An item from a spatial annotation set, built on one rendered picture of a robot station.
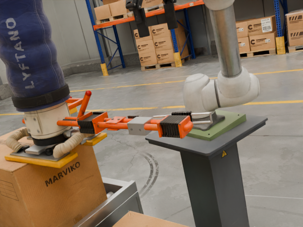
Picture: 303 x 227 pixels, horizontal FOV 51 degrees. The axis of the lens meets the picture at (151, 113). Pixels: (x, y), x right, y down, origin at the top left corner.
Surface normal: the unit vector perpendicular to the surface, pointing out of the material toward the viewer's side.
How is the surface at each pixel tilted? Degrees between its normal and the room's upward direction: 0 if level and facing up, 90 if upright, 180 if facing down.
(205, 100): 92
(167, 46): 91
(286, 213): 0
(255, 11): 90
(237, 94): 114
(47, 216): 90
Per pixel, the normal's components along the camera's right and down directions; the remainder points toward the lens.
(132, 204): 0.78, 0.00
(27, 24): 0.52, -0.04
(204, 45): -0.51, 0.35
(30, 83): 0.14, 0.10
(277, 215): -0.22, -0.94
